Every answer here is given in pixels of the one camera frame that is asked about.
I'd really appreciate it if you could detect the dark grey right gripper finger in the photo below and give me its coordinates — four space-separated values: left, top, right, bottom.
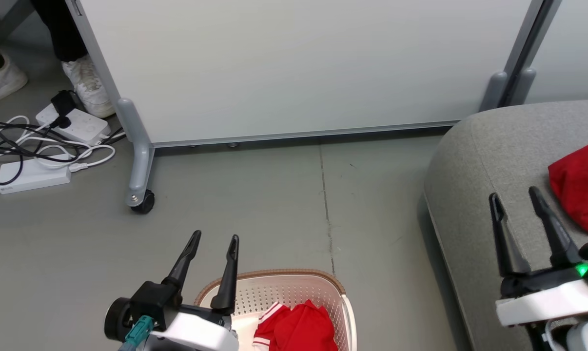
489 193 532 279
528 186 582 270

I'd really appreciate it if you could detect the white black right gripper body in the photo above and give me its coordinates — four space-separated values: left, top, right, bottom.
495 262 588 328

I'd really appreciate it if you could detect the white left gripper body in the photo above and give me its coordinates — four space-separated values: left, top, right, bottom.
143 303 240 351

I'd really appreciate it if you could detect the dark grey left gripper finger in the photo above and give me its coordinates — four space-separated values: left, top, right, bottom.
210 234 240 315
162 231 202 294

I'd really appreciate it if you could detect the plain red garment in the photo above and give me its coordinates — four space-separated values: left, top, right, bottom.
548 140 588 238

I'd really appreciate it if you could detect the grey fabric sofa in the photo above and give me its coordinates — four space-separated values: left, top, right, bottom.
423 99 588 351

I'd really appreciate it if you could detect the white garment with red stripes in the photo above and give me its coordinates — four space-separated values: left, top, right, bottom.
231 301 287 351

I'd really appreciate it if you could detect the white perforated laundry basket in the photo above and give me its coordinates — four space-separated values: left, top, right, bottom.
193 268 358 351

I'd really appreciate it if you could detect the black caster wheel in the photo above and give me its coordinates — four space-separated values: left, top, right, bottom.
130 189 156 215

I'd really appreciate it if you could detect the grey partition foot with caster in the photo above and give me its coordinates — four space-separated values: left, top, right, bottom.
115 97 157 209

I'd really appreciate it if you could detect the short grey partition foot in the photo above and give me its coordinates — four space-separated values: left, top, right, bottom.
478 71 509 114
506 67 537 106

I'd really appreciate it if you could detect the white power strip with sockets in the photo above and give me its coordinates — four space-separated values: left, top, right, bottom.
35 107 112 145

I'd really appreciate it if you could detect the white power adapter box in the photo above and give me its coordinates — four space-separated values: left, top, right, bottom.
0 160 72 195

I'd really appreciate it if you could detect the narrow white partition panel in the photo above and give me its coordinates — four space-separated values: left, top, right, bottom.
506 0 588 105

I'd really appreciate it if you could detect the black plug adapter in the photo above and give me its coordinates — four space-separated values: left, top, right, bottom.
50 90 78 129

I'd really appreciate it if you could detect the large white partition panel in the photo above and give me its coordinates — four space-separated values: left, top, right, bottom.
65 0 550 149

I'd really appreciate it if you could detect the black computer monitor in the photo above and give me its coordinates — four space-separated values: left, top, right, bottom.
31 0 87 63

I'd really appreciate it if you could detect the grey desk leg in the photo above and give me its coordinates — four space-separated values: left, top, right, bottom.
0 0 34 49

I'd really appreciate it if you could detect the white power cable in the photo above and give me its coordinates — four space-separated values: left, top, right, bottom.
0 115 117 183

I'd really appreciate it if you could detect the black cable bundle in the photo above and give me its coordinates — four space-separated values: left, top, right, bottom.
0 105 126 186

